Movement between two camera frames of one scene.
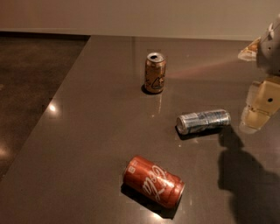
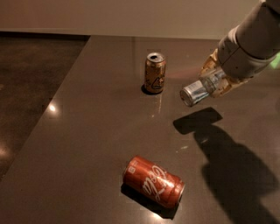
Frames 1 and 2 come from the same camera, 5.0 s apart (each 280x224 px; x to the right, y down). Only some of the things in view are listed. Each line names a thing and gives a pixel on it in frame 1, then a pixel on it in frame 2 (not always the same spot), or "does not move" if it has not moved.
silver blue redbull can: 211,119 -> 194,93
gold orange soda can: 155,73 does not move
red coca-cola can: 154,182 does not move
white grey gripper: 269,53 -> 236,60
